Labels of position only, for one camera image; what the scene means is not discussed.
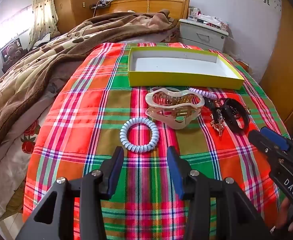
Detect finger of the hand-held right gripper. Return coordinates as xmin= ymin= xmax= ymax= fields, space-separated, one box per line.
xmin=260 ymin=126 xmax=291 ymax=153
xmin=248 ymin=129 xmax=284 ymax=173

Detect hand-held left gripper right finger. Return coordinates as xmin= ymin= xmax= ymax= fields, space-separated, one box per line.
xmin=167 ymin=146 xmax=272 ymax=240

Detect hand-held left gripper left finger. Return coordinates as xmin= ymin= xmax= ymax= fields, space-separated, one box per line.
xmin=15 ymin=146 xmax=125 ymax=240

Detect black wristband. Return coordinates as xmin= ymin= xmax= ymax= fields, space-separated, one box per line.
xmin=221 ymin=99 xmax=249 ymax=133

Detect light blue spiral hair tie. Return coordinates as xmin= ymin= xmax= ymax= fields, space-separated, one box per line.
xmin=120 ymin=117 xmax=160 ymax=154

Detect clear hair claw clip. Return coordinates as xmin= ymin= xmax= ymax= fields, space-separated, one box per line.
xmin=145 ymin=88 xmax=204 ymax=130

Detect purple spiral hair tie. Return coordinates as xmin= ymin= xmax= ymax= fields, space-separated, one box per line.
xmin=188 ymin=87 xmax=212 ymax=100

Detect thin grey hair ties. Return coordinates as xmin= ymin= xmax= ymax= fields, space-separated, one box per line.
xmin=149 ymin=86 xmax=180 ymax=93

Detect yellow cardboard box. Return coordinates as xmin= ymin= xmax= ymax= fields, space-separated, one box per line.
xmin=128 ymin=46 xmax=245 ymax=90

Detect person's right hand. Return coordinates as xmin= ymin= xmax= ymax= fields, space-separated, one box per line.
xmin=271 ymin=196 xmax=293 ymax=232

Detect plaid cloth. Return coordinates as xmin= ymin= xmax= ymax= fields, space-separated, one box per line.
xmin=23 ymin=42 xmax=290 ymax=240

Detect wooden door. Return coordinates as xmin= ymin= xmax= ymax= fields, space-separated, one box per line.
xmin=260 ymin=0 xmax=293 ymax=130

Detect orange cardboard box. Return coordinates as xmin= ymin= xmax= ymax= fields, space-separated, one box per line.
xmin=235 ymin=59 xmax=249 ymax=72

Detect white nightstand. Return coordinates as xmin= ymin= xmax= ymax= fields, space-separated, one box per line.
xmin=178 ymin=18 xmax=229 ymax=53

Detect brown blanket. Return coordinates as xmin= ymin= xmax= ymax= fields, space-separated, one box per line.
xmin=0 ymin=11 xmax=179 ymax=158

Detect pile of white bags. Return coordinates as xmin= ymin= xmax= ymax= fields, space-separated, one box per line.
xmin=198 ymin=14 xmax=229 ymax=29

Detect clear glass cup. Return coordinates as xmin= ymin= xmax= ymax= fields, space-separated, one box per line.
xmin=188 ymin=7 xmax=199 ymax=20

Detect teddy bear picture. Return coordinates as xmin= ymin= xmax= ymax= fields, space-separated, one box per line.
xmin=0 ymin=38 xmax=28 ymax=63

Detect power strip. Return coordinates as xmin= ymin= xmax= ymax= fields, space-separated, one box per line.
xmin=90 ymin=0 xmax=111 ymax=9

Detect spotted curtain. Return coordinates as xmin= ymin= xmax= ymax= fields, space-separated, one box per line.
xmin=28 ymin=0 xmax=59 ymax=50

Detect wooden wardrobe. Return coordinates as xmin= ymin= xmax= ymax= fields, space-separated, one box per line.
xmin=52 ymin=0 xmax=101 ymax=34

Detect window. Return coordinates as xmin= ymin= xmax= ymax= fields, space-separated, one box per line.
xmin=0 ymin=5 xmax=34 ymax=55

